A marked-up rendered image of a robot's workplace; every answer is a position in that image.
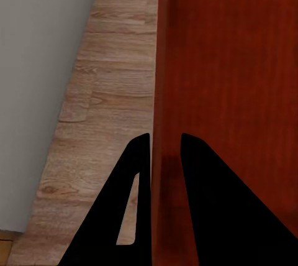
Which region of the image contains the storage box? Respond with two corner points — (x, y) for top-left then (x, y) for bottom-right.
(151, 0), (298, 266)

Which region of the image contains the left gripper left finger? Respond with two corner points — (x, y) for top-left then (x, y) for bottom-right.
(58, 133), (151, 266)

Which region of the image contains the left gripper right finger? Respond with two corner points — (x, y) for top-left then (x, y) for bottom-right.
(181, 133), (298, 266)

